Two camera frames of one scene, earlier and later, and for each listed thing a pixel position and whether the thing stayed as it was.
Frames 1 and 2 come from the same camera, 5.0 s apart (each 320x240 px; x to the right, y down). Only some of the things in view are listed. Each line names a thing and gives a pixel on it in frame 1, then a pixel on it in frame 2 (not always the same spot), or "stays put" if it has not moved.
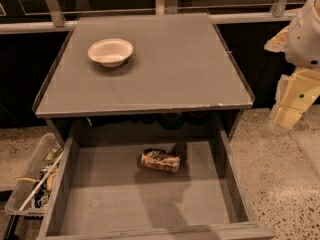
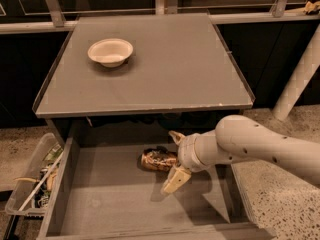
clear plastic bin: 32,194 stays put
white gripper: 305,40 to 187,154
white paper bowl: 111,52 stays put
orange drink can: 159,159 stays put
